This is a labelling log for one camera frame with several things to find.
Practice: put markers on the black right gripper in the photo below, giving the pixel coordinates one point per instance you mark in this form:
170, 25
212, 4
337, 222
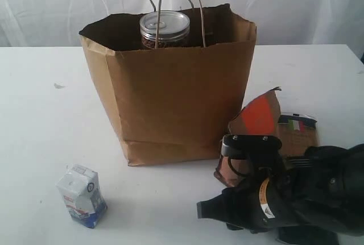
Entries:
262, 201

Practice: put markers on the brown orange snack pouch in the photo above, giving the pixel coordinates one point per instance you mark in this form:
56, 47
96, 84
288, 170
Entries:
258, 117

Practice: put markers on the white blue milk carton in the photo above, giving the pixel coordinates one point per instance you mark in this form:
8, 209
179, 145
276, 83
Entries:
80, 191

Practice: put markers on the clear can with pull-tab lid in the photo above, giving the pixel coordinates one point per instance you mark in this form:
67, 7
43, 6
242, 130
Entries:
174, 29

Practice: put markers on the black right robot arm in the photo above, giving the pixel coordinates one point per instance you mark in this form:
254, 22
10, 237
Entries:
320, 197

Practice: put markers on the brown paper shopping bag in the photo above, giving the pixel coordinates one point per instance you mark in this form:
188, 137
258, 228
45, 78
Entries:
171, 104

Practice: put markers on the spaghetti package dark blue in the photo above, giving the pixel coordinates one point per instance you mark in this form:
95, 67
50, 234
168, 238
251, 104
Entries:
297, 132

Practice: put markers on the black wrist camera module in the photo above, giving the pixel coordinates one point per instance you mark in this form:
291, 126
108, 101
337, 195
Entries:
240, 147

